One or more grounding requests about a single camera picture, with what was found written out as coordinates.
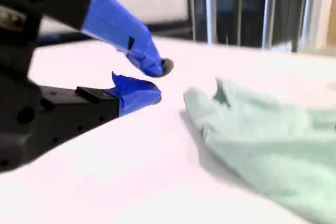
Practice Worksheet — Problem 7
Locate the pale green T-shirt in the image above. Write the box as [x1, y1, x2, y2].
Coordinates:
[183, 77, 336, 224]

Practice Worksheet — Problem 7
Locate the metal bar railing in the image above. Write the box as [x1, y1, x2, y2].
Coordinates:
[186, 0, 320, 53]

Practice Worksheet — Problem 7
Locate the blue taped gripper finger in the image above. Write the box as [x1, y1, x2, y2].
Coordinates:
[18, 0, 175, 78]
[39, 71, 163, 154]

